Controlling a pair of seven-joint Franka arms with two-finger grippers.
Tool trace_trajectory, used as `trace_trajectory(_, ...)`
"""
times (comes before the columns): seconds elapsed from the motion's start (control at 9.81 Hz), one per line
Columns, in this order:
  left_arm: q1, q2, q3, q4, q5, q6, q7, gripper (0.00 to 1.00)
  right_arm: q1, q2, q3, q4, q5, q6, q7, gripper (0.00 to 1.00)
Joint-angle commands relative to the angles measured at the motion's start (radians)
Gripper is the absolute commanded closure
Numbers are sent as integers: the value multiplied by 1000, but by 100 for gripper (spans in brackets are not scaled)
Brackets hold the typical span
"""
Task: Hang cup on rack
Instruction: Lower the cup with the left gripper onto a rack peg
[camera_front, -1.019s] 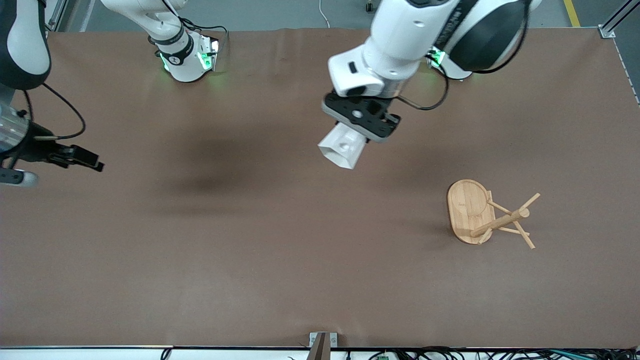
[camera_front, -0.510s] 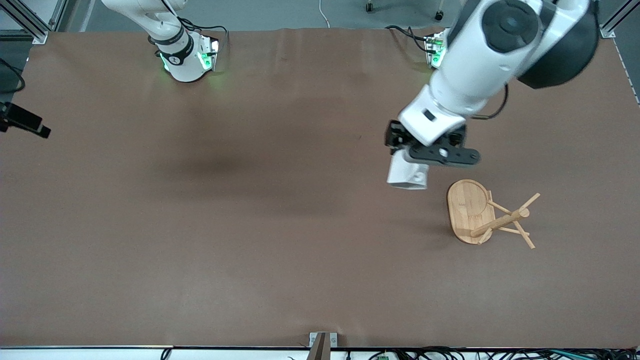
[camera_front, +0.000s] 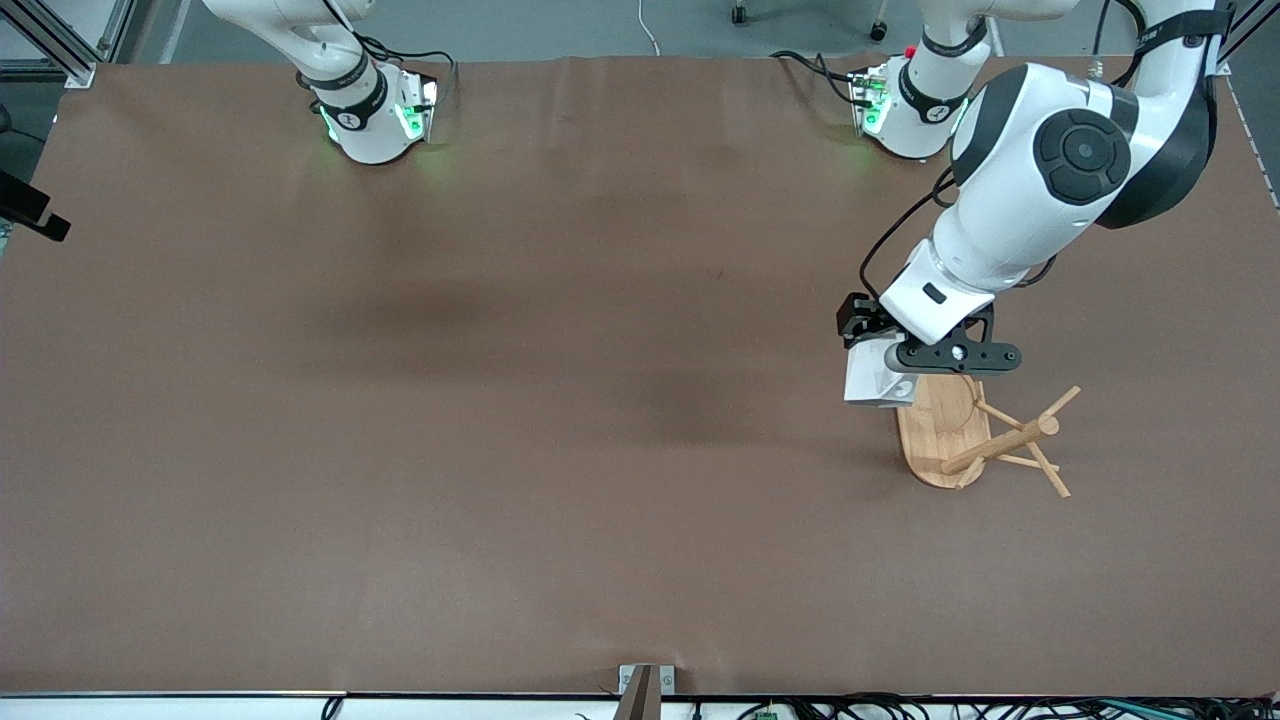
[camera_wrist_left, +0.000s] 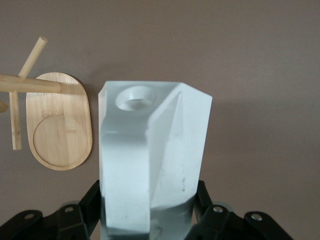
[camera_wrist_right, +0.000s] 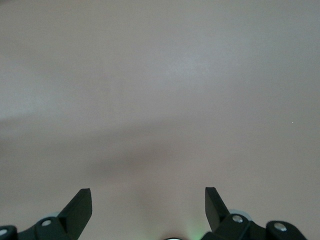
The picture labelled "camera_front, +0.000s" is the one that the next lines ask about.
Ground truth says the metal camera post bracket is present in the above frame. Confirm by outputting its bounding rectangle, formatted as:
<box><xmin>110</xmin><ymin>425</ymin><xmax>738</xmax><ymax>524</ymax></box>
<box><xmin>615</xmin><ymin>664</ymin><xmax>676</xmax><ymax>720</ymax></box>

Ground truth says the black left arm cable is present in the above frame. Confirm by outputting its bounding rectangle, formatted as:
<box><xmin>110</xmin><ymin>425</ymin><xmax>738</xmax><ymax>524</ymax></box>
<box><xmin>859</xmin><ymin>165</ymin><xmax>959</xmax><ymax>303</ymax></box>

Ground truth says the black base cable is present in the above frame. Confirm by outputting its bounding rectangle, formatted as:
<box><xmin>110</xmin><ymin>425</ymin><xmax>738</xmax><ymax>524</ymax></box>
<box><xmin>312</xmin><ymin>0</ymin><xmax>457</xmax><ymax>81</ymax></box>
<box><xmin>770</xmin><ymin>49</ymin><xmax>863</xmax><ymax>107</ymax></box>

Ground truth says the aluminium frame profile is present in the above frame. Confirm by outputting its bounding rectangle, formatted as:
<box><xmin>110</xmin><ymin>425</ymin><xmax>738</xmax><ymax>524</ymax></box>
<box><xmin>0</xmin><ymin>0</ymin><xmax>136</xmax><ymax>89</ymax></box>
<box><xmin>1218</xmin><ymin>0</ymin><xmax>1280</xmax><ymax>77</ymax></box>

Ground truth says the black right base cable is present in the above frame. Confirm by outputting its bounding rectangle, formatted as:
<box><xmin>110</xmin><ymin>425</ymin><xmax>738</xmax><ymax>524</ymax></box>
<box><xmin>312</xmin><ymin>0</ymin><xmax>457</xmax><ymax>81</ymax></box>

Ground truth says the black left base cable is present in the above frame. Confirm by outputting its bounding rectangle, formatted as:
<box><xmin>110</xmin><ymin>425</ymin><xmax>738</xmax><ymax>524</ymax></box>
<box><xmin>770</xmin><ymin>49</ymin><xmax>863</xmax><ymax>107</ymax></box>

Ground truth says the white faceted cup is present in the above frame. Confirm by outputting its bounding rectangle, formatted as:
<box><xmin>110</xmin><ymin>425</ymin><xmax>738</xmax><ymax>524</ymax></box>
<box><xmin>844</xmin><ymin>340</ymin><xmax>917</xmax><ymax>410</ymax></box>

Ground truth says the wooden cup rack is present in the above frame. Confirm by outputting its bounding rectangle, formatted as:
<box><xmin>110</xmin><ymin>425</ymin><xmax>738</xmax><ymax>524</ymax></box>
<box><xmin>895</xmin><ymin>370</ymin><xmax>1083</xmax><ymax>499</ymax></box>

